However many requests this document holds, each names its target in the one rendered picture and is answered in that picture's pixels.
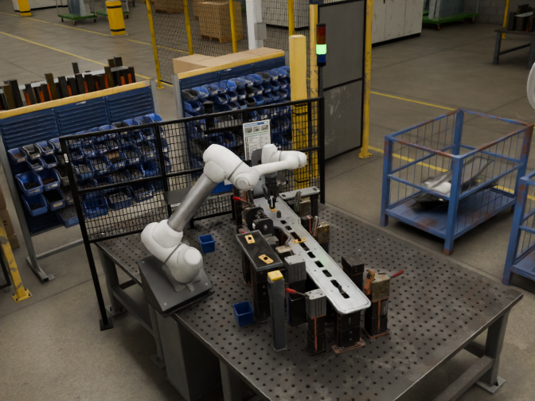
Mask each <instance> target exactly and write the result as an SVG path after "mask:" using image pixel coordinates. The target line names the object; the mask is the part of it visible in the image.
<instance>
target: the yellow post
mask: <svg viewBox="0 0 535 401"><path fill-rule="evenodd" d="M289 52H290V75H291V101H295V100H301V99H307V85H306V74H307V46H306V36H303V35H301V34H300V35H293V36H289ZM302 105H303V128H304V129H303V131H302V129H300V128H302V123H299V121H300V122H302V109H299V110H296V122H297V123H295V117H293V121H292V111H291V121H292V123H293V124H292V130H293V125H294V136H296V127H297V129H299V130H297V135H299V132H300V148H301V149H302V147H306V144H307V146H308V141H306V140H308V134H306V137H305V135H301V134H305V122H304V121H305V108H304V107H307V103H301V104H299V108H302ZM294 109H295V105H293V116H295V110H294ZM297 115H301V116H299V117H298V116H297ZM302 140H303V141H305V142H302ZM303 170H304V172H306V166H304V167H302V168H301V178H303ZM305 177H308V178H305ZM297 179H300V168H298V176H297V174H296V175H295V180H296V181H295V185H298V181H299V189H303V179H301V184H300V180H297ZM306 183H309V172H307V173H304V184H306Z"/></svg>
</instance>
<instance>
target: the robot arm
mask: <svg viewBox="0 0 535 401"><path fill-rule="evenodd" d="M203 160H204V162H205V167H204V173H203V174H202V175H201V176H200V178H199V179H198V180H197V182H196V183H195V185H194V186H193V187H192V189H191V190H190V191H189V193H188V194H187V195H186V197H185V198H184V200H183V201H182V202H181V203H180V205H179V206H178V207H177V208H176V210H175V211H174V213H173V214H172V215H171V217H170V218H169V219H168V220H162V221H161V222H160V223H157V222H155V223H151V224H148V225H147V226H146V227H145V229H144V230H143V232H142V234H141V240H142V242H143V244H144V246H145V247H146V249H147V250H148V251H149V252H150V253H151V254H153V255H154V256H155V257H156V258H158V259H159V260H161V261H162V262H164V263H165V265H164V266H162V270H163V271H164V272H165V273H166V275H167V277H168V279H169V280H170V282H171V284H172V286H173V288H174V292H176V293H177V292H179V291H180V290H181V289H183V288H185V287H186V288H187V289H188V290H189V291H190V293H192V292H193V291H194V288H193V283H195V282H200V281H201V277H200V276H199V275H198V273H199V272H200V270H201V267H202V256H201V253H200V252H199V251H198V250H197V249H196V248H194V247H189V246H187V245H185V244H183V243H182V242H181V239H182V237H183V232H182V230H183V228H184V227H185V226H186V225H187V224H188V223H189V221H190V220H191V218H192V217H193V215H194V214H195V213H196V212H197V210H198V209H199V208H200V207H201V205H202V204H203V203H204V202H205V200H206V199H207V197H208V196H209V194H210V193H211V192H212V191H213V190H214V189H215V187H216V186H217V184H218V183H221V182H222V181H224V180H225V179H227V180H228V181H230V182H231V183H232V184H234V185H235V186H236V187H237V188H238V189H239V190H242V191H246V190H249V189H252V188H253V187H254V186H255V185H256V184H257V183H258V180H259V179H260V176H261V175H264V176H265V184H264V186H261V187H262V189H263V191H264V198H265V199H266V200H267V202H268V204H269V208H270V209H271V199H270V195H271V189H272V192H273V198H272V205H273V207H274V208H275V203H276V198H277V197H279V187H280V186H281V184H280V183H278V182H277V181H276V175H277V171H280V170H283V169H298V168H302V167H304V166H305V165H306V164H307V156H306V155H305V154H304V153H302V152H299V151H278V150H277V148H276V147H275V145H274V144H267V145H265V146H264V148H263V149H262V165H257V166H253V167H249V166H248V165H246V164H245V163H244V162H242V161H241V160H240V159H239V158H238V157H237V156H236V155H235V154H234V153H233V152H232V151H230V150H228V149H227V148H225V147H223V146H220V145H215V144H212V145H211V146H210V147H209V148H208V149H207V150H206V151H205V152H204V154H203ZM276 185H277V187H276V195H275V186H276ZM265 187H267V194H266V189H265Z"/></svg>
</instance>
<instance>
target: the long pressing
mask: <svg viewBox="0 0 535 401"><path fill-rule="evenodd" d="M277 201H278V202H277ZM254 204H255V205H256V207H257V206H260V207H262V208H263V210H264V213H265V214H266V215H267V217H269V218H271V219H272V220H273V227H274V228H277V229H280V230H282V232H283V233H284V234H285V235H286V237H287V238H288V239H287V241H286V242H285V245H290V246H291V247H292V249H293V250H294V252H295V254H296V255H298V254H301V255H302V257H303V258H304V259H305V260H306V273H307V275H308V276H309V277H310V279H311V280H312V281H313V283H314V284H315V285H316V286H317V287H318V288H319V289H322V291H323V292H324V293H325V294H326V299H327V301H328V302H329V303H330V304H331V305H332V306H333V308H334V309H335V310H336V312H338V313H340V314H348V313H352V312H355V311H358V310H363V309H366V308H369V307H370V306H371V301H370V300H369V299H368V298H367V297H366V296H365V295H364V294H363V293H362V292H361V290H360V289H359V288H358V287H357V286H356V285H355V284H354V283H353V281H352V280H351V279H350V278H349V277H348V276H347V275H346V273H345V272H344V271H343V270H342V269H341V268H340V267H339V265H337V264H336V262H335V261H333V260H332V258H331V257H330V256H329V255H328V254H327V253H326V252H325V251H324V249H323V248H322V247H321V246H320V245H319V244H318V243H317V241H316V240H315V239H314V238H313V237H312V236H311V235H310V233H309V232H308V231H307V230H306V229H305V228H304V227H303V226H302V225H301V219H300V218H299V217H298V216H297V215H296V214H295V212H294V211H293V210H292V209H291V208H290V207H289V206H288V205H287V204H286V202H285V201H284V200H283V199H282V198H281V197H280V196H279V197H277V198H276V203H275V209H276V210H277V211H278V210H280V211H281V215H282V217H281V218H277V215H276V213H277V211H275V212H272V211H271V210H270V209H269V208H268V206H269V204H268V200H266V199H265V198H264V197H262V198H258V199H254ZM282 220H284V221H285V222H286V224H282V223H281V222H280V221H282ZM287 226H289V227H290V228H291V229H292V230H287V229H286V228H285V227H287ZM292 232H294V233H295V234H296V235H297V236H298V237H299V238H300V239H302V238H305V239H306V240H307V241H305V242H302V243H304V244H305V245H306V246H307V247H308V249H309V251H304V250H303V248H302V247H301V246H300V245H299V244H300V243H293V242H292V240H295V238H294V237H293V236H292V235H291V233H292ZM300 252H301V253H300ZM308 252H312V253H313V255H314V256H315V257H316V258H313V259H312V258H311V257H310V256H309V255H308V254H307V253H308ZM315 261H319V262H320V263H321V264H322V265H323V267H318V266H317V265H316V264H315ZM322 271H328V272H329V273H330V274H331V277H329V278H327V277H326V276H325V275H324V274H323V272H322ZM332 280H335V281H336V282H337V283H338V284H339V285H342V290H344V291H345V292H346V293H347V294H348V295H349V296H350V298H344V297H343V296H342V295H341V294H340V292H339V291H342V290H339V289H338V288H336V287H335V286H334V285H333V284H332V283H331V281H332Z"/></svg>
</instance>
